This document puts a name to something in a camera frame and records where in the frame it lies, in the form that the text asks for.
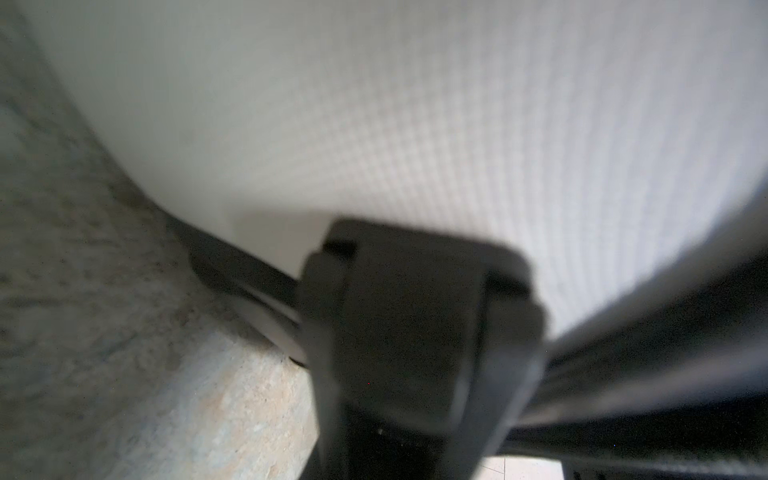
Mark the white black suitcase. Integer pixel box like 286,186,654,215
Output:
17,0,768,480

